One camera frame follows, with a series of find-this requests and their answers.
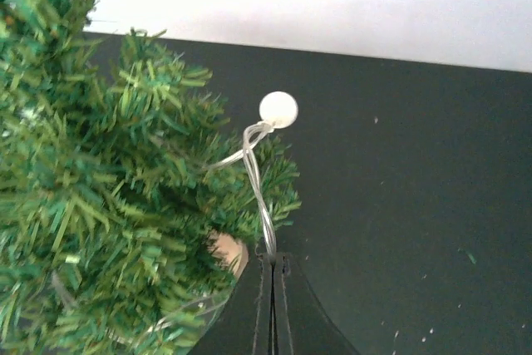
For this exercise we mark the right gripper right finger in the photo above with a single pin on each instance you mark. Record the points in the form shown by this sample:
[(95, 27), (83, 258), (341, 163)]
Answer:
[(300, 324)]

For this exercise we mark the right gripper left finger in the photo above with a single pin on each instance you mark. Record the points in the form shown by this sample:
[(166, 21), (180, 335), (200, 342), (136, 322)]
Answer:
[(243, 326)]

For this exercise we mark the small green christmas tree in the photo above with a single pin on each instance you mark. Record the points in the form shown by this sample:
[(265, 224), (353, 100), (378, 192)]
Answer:
[(115, 190)]

